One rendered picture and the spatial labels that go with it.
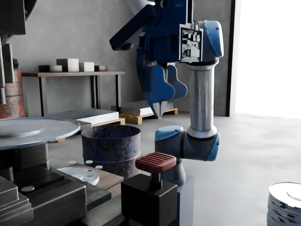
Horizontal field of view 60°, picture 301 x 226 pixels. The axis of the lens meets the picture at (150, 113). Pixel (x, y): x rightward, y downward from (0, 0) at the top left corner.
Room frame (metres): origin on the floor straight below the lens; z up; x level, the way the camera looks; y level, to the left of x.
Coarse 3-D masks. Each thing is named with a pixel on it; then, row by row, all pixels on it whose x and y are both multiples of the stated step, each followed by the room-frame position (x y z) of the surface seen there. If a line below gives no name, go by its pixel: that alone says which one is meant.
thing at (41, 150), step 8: (80, 128) 0.65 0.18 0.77; (88, 128) 0.67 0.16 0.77; (0, 152) 0.58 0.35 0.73; (8, 152) 0.56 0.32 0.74; (16, 152) 0.54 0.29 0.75; (24, 152) 0.55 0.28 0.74; (32, 152) 0.57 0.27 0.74; (40, 152) 0.58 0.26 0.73; (8, 160) 0.56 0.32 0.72; (16, 160) 0.54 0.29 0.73; (24, 160) 0.55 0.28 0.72; (32, 160) 0.56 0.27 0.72; (40, 160) 0.58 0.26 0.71; (16, 168) 0.54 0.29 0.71; (24, 168) 0.55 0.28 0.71; (48, 168) 0.60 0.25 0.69
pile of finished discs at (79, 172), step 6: (60, 168) 1.37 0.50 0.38; (66, 168) 1.38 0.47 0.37; (72, 168) 1.38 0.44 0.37; (78, 168) 1.38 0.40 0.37; (84, 168) 1.38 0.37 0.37; (90, 168) 1.37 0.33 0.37; (72, 174) 1.28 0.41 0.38; (78, 174) 1.28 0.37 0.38; (84, 174) 1.30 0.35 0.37; (96, 174) 1.30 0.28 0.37; (90, 180) 1.23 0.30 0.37; (96, 180) 1.22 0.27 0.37
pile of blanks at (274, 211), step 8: (272, 200) 1.18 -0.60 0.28; (272, 208) 1.17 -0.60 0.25; (280, 208) 1.13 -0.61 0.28; (288, 208) 1.10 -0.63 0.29; (296, 208) 1.08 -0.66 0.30; (272, 216) 1.17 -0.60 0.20; (280, 216) 1.13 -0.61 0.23; (288, 216) 1.11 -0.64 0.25; (296, 216) 1.08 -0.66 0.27; (272, 224) 1.17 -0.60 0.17; (280, 224) 1.12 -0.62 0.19; (288, 224) 1.09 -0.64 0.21; (296, 224) 1.09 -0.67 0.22
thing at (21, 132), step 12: (0, 120) 0.70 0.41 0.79; (12, 120) 0.71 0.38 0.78; (24, 120) 0.71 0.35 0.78; (36, 120) 0.71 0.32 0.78; (48, 120) 0.71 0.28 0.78; (60, 120) 0.71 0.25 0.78; (72, 120) 0.69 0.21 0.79; (0, 132) 0.55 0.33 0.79; (12, 132) 0.55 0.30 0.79; (24, 132) 0.55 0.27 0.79; (36, 132) 0.57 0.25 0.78; (48, 132) 0.57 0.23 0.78; (60, 132) 0.57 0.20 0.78; (72, 132) 0.56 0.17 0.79; (0, 144) 0.48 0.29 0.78; (12, 144) 0.48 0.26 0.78; (24, 144) 0.47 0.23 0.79; (36, 144) 0.48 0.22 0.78
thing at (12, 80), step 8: (0, 40) 0.51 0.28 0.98; (0, 48) 0.51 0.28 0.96; (8, 48) 0.54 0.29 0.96; (0, 56) 0.50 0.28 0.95; (8, 56) 0.54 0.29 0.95; (0, 64) 0.50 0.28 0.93; (8, 64) 0.54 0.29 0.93; (16, 64) 0.56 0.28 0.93; (0, 72) 0.50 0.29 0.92; (8, 72) 0.54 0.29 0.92; (0, 80) 0.50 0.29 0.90; (8, 80) 0.54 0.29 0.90
